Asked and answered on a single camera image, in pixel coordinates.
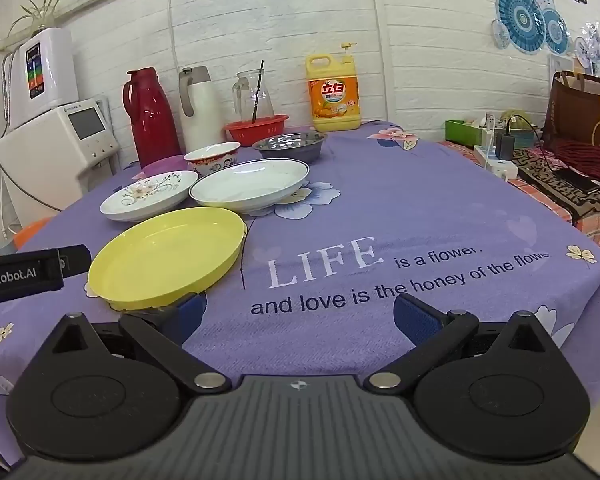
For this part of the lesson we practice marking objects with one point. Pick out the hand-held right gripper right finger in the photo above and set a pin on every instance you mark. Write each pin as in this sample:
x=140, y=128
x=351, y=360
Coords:
x=415, y=317

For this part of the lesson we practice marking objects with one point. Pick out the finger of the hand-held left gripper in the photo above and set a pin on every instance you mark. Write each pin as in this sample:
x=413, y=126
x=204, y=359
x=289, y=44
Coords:
x=77, y=260

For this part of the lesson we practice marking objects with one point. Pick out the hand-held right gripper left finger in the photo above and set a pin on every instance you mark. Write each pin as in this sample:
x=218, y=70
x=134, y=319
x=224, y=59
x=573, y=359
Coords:
x=192, y=312

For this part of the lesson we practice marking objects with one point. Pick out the yellow plastic plate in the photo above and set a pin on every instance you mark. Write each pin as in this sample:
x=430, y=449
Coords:
x=165, y=255

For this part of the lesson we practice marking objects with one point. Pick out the white floral plate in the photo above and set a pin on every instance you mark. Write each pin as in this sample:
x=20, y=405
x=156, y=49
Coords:
x=145, y=192

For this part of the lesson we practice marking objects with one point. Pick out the large plain white plate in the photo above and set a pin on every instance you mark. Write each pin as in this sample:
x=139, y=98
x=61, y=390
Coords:
x=250, y=182

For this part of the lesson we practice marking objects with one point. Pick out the white bowl with red pattern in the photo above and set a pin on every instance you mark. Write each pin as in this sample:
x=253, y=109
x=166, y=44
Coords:
x=212, y=157

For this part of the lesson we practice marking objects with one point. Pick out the grey metal bowl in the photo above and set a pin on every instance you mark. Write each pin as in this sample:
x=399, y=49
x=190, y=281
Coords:
x=287, y=147

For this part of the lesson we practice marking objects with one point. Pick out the orange stool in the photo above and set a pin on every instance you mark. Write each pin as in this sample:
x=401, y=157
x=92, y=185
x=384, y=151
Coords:
x=32, y=232

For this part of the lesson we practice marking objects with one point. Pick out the white appliance with screen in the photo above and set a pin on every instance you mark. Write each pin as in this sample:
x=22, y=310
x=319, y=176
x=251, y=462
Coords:
x=40, y=155

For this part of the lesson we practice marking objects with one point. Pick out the purple flowered tablecloth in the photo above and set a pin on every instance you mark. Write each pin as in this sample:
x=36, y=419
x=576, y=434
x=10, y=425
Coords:
x=380, y=200

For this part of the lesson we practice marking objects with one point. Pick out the purple plastic bowl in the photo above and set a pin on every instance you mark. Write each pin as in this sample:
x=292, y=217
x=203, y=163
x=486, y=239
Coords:
x=165, y=165

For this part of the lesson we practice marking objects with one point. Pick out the red thermos jug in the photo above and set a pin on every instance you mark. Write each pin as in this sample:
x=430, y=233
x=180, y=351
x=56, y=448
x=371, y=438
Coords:
x=150, y=120

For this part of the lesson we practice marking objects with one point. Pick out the white power strip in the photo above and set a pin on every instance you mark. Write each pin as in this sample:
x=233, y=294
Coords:
x=495, y=166

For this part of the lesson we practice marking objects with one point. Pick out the brown patterned cloth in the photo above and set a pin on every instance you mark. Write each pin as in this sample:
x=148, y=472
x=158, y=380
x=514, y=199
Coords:
x=545, y=182

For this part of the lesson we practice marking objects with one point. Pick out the red plastic basket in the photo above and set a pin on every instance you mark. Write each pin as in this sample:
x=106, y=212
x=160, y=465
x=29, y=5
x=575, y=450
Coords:
x=255, y=132

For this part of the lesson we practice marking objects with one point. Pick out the green box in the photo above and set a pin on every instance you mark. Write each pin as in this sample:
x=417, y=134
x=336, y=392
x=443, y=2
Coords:
x=462, y=132

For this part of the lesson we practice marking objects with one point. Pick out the white water purifier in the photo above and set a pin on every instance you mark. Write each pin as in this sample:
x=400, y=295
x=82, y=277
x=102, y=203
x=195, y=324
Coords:
x=55, y=70

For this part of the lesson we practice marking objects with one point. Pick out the white thermos jug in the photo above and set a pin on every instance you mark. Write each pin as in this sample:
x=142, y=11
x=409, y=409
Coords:
x=202, y=115

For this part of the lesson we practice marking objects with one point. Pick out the black charger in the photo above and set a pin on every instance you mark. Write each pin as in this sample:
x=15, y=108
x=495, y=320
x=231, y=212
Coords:
x=505, y=146

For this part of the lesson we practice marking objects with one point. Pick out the orange plaid cloth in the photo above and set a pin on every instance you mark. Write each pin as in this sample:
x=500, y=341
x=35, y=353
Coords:
x=595, y=227

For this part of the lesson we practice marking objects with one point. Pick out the black phone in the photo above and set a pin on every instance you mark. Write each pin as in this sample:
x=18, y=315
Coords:
x=577, y=180

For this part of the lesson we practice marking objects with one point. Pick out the glass pitcher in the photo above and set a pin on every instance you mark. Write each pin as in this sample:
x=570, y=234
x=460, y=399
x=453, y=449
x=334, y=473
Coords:
x=245, y=97

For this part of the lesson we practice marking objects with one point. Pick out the black stirring stick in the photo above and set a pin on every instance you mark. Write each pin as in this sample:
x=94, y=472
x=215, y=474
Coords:
x=258, y=90

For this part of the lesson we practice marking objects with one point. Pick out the yellow detergent bottle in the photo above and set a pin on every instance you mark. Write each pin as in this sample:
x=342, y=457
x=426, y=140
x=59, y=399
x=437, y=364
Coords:
x=332, y=100

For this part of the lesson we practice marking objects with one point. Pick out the green potted plant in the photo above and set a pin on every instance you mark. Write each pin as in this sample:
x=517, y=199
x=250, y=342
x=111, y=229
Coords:
x=37, y=10

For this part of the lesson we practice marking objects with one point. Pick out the brown paper bag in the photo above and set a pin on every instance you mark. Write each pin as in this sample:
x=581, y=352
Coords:
x=575, y=115

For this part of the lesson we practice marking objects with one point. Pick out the medium blue paper fan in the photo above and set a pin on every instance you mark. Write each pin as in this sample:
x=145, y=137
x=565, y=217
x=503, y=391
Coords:
x=555, y=32

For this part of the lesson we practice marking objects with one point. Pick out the large blue paper fan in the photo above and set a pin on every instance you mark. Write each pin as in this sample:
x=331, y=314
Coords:
x=520, y=17

